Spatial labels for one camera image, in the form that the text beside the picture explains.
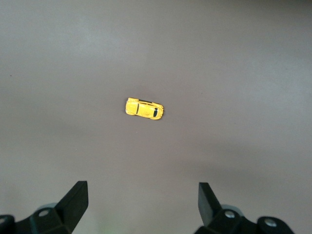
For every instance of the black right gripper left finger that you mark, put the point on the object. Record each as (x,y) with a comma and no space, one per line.
(65,214)

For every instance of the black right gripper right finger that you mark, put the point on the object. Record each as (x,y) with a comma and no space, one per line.
(219,219)

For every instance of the yellow beetle toy car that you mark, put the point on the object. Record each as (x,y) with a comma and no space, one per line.
(143,109)

